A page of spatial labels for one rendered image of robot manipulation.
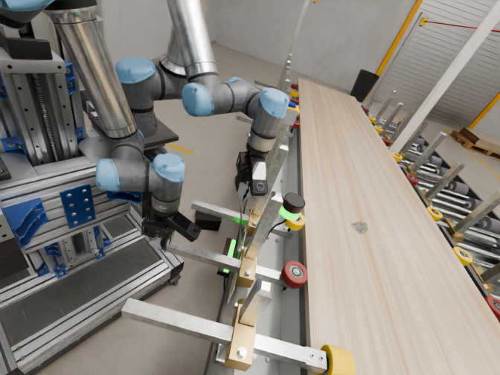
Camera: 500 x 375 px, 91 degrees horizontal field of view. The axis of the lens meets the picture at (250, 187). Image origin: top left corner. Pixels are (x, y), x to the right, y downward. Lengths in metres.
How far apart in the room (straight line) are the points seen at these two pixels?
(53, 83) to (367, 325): 1.14
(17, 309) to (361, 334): 1.40
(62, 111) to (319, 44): 7.69
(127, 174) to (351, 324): 0.72
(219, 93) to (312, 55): 7.71
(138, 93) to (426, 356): 1.16
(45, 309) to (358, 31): 8.18
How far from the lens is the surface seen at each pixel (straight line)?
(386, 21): 8.42
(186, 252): 0.83
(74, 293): 1.55
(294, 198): 0.68
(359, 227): 1.15
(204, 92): 0.60
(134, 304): 0.64
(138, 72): 0.90
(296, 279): 0.82
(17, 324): 1.55
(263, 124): 0.65
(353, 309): 0.88
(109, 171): 0.63
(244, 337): 0.63
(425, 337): 1.01
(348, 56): 8.36
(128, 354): 1.61
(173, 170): 0.61
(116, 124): 0.69
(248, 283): 0.83
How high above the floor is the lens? 1.54
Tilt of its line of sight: 37 degrees down
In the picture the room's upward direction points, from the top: 20 degrees clockwise
